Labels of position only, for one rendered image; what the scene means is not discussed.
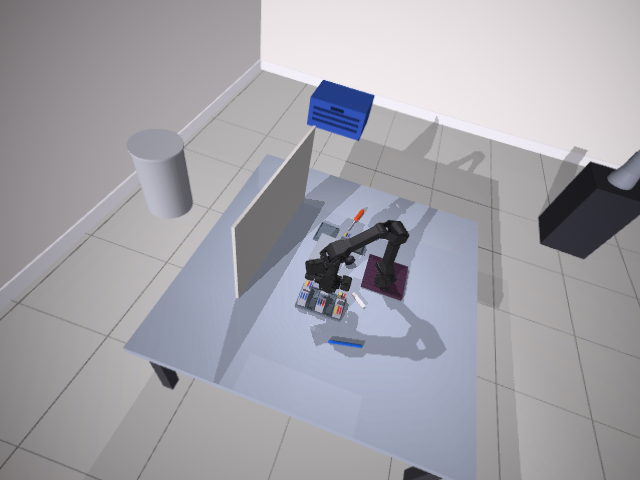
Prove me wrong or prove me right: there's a white panel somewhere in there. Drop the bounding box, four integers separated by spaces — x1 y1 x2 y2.
231 126 316 299

